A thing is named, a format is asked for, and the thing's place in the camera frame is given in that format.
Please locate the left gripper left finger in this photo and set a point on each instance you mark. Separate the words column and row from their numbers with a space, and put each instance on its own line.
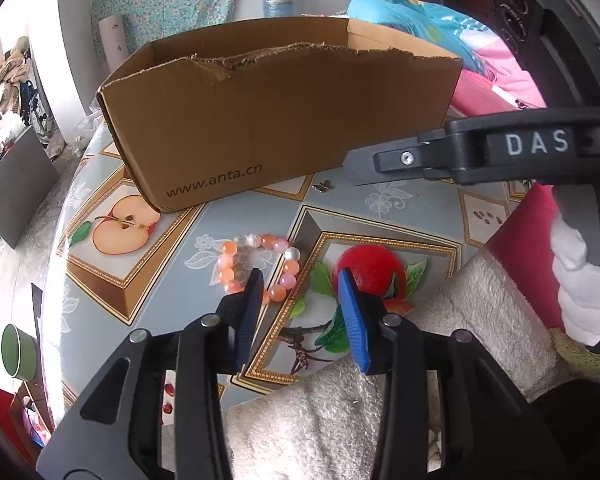
column 113, row 430

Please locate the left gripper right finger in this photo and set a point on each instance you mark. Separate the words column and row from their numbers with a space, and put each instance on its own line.
column 450, row 411

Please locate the right white gloved hand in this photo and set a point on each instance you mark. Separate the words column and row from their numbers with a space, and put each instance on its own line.
column 578, row 283

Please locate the green cup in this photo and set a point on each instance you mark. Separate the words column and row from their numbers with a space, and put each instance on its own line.
column 19, row 352

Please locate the blue cartoon quilt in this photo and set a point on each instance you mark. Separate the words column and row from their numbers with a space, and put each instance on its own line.
column 440, row 25

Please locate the white fluffy towel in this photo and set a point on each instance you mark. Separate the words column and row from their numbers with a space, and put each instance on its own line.
column 326, row 426

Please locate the fruit pattern tablecloth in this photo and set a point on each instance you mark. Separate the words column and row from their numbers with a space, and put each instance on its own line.
column 118, row 265

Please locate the dark grey board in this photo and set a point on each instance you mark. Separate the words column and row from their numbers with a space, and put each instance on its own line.
column 26, row 177

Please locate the small silver earring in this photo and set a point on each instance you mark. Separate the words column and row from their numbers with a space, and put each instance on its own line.
column 323, row 186

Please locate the blue water jug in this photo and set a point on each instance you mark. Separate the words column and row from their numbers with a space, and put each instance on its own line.
column 278, row 8

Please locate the brown cardboard box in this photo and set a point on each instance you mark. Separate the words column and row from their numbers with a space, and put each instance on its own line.
column 224, row 109

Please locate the pile of clothes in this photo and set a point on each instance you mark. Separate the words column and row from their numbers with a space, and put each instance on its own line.
column 16, row 86

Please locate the pink rolled mat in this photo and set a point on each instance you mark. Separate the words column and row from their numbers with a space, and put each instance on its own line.
column 112, row 36

